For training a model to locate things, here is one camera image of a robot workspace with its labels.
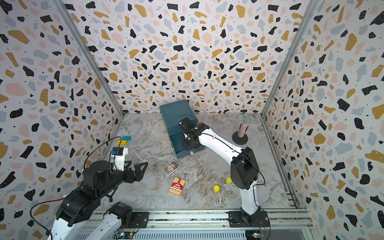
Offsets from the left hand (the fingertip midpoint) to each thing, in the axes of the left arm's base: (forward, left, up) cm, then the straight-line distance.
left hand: (140, 162), depth 66 cm
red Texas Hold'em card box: (-3, -13, -24) cm, 28 cm away
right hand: (+16, -19, -12) cm, 28 cm away
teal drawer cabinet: (+35, -10, -5) cm, 37 cm away
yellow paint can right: (0, -43, -24) cm, 49 cm away
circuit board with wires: (-24, +10, -26) cm, 37 cm away
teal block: (+32, +26, -25) cm, 48 cm away
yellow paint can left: (-4, -35, -24) cm, 43 cm away
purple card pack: (+9, -9, -24) cm, 27 cm away
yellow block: (+28, +27, -25) cm, 47 cm away
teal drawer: (+23, -13, -11) cm, 29 cm away
